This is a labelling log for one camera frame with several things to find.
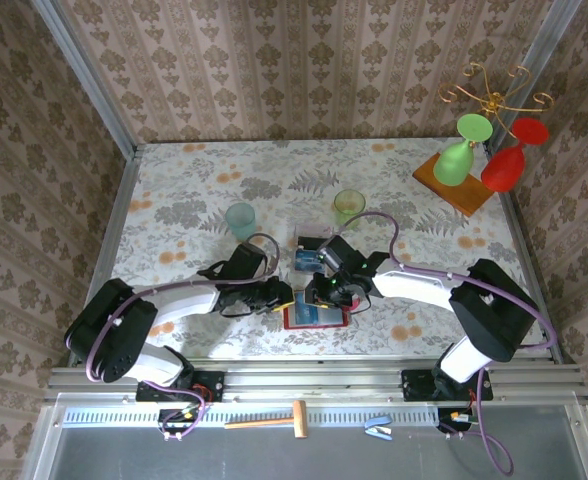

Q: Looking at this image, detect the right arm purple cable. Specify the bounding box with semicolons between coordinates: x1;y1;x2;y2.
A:
336;212;559;476

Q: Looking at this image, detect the gold wire glass rack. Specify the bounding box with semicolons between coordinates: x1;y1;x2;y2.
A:
436;61;556;121

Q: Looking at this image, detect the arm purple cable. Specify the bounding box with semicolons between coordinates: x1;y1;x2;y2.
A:
336;212;559;476
84;232;281;442

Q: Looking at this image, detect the wooden base board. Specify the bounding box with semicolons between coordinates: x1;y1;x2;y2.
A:
412;152;498;218

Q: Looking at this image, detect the teal plastic cup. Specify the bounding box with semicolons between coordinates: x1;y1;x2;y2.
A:
224;201;258;243

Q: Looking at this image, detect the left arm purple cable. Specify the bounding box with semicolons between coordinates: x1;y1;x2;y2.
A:
84;232;281;442

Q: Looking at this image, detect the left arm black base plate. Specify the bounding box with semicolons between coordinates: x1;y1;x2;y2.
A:
136;370;225;404

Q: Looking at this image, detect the green plastic cup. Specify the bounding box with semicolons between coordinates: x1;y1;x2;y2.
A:
333;188;367;231

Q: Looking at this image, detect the red plastic wine glass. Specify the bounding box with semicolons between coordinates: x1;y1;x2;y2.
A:
480;116;551;194

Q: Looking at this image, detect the blue stapler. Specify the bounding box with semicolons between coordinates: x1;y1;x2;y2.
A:
363;413;394;442

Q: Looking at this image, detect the black power connector block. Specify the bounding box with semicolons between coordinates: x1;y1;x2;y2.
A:
157;407;200;435
436;407;481;435

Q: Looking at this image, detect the aluminium side rail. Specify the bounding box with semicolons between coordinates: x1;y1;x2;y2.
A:
67;143;143;369
491;144;578;365

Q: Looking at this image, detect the blue credit card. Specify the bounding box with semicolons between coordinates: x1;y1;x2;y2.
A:
293;249;325;274
293;292;322;326

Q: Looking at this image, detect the red card holder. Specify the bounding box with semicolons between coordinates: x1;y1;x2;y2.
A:
282;298;351;331

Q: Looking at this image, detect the green plastic wine glass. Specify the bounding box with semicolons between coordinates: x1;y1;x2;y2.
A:
432;113;494;188

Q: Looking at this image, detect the clear plastic box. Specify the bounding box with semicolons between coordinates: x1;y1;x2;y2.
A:
293;223;336;275

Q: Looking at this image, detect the aluminium corner post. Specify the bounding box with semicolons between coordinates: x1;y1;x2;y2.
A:
488;0;583;151
29;0;140;157

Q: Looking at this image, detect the wooden mallet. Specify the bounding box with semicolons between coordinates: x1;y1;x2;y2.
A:
223;399;309;440

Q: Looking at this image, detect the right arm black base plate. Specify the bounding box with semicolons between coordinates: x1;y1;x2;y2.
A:
401;368;494;403

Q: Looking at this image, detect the slotted metal cable tray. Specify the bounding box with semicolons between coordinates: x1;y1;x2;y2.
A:
61;405;475;430

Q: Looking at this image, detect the aluminium frame rail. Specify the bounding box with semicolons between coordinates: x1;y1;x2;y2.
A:
43;366;588;401

